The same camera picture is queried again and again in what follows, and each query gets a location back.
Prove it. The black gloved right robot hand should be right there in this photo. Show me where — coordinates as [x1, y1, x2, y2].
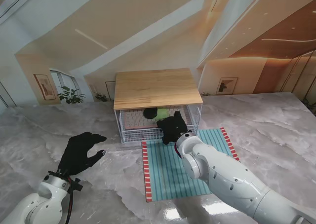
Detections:
[156, 111, 188, 146]

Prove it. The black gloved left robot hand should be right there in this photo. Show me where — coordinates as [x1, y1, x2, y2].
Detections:
[58, 132, 107, 177]

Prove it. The white wire drawer basket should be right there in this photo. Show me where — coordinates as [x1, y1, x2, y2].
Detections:
[120, 105, 198, 143]

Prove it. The teal striped mouse pad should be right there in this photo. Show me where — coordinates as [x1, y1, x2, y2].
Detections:
[141, 127, 240, 202]

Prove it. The pink white keyboard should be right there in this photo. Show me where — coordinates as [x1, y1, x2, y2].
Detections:
[123, 107, 188, 130]

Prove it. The red black left wrist cable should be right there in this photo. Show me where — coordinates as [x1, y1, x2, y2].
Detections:
[63, 176, 83, 224]

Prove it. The wooden top wire organizer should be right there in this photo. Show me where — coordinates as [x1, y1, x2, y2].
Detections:
[113, 68, 203, 144]

